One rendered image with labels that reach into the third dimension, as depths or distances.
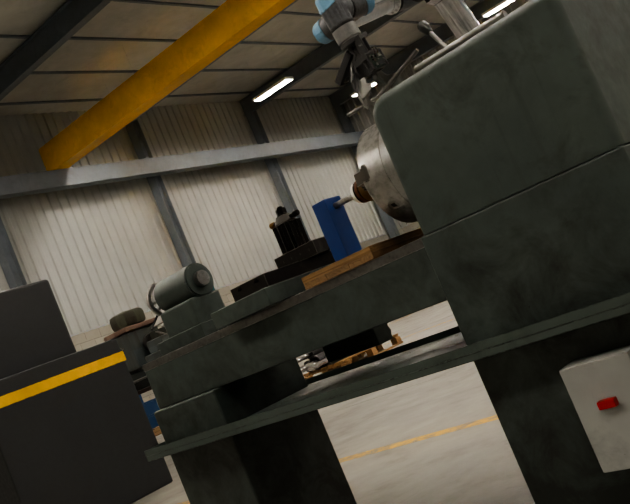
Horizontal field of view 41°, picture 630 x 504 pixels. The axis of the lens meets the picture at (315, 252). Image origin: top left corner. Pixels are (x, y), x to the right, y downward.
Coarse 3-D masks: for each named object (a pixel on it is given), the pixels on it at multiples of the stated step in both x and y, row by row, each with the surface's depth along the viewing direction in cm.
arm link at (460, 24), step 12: (420, 0) 283; (432, 0) 277; (444, 0) 276; (456, 0) 276; (444, 12) 278; (456, 12) 277; (468, 12) 278; (456, 24) 278; (468, 24) 277; (456, 36) 282
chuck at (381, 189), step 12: (372, 132) 245; (360, 144) 247; (372, 144) 242; (360, 156) 245; (372, 156) 241; (360, 168) 244; (372, 168) 241; (384, 168) 238; (372, 180) 242; (384, 180) 239; (372, 192) 243; (384, 192) 241; (396, 192) 239; (384, 204) 244; (408, 204) 241; (396, 216) 247; (408, 216) 247
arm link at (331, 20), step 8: (320, 0) 245; (328, 0) 244; (336, 0) 244; (344, 0) 246; (320, 8) 246; (328, 8) 244; (336, 8) 244; (344, 8) 245; (352, 8) 248; (328, 16) 245; (336, 16) 244; (344, 16) 244; (352, 16) 249; (328, 24) 246; (336, 24) 244
